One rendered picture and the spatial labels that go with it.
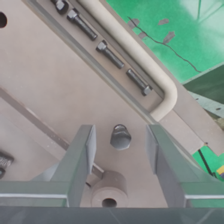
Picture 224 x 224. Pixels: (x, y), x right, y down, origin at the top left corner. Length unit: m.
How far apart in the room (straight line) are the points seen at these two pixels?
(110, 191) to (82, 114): 0.08
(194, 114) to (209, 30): 1.44
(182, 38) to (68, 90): 1.52
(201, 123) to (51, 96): 0.28
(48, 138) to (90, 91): 0.06
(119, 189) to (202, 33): 1.61
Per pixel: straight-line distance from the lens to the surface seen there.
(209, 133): 0.37
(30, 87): 0.18
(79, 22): 0.29
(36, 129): 0.18
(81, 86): 0.16
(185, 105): 0.33
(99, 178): 0.19
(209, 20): 1.75
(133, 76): 0.28
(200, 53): 1.69
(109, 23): 0.28
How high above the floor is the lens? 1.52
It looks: 73 degrees down
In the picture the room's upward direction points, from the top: 175 degrees counter-clockwise
